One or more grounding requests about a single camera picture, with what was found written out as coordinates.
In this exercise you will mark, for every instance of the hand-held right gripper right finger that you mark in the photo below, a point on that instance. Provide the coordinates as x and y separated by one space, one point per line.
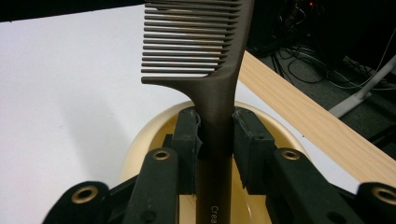
292 186

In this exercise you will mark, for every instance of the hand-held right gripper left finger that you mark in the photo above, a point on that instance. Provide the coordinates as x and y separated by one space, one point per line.
155 186

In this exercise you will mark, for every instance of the black comb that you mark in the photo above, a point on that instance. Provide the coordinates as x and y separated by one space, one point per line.
214 102

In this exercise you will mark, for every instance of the white desk leg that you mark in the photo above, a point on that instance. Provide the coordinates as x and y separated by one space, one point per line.
358 99

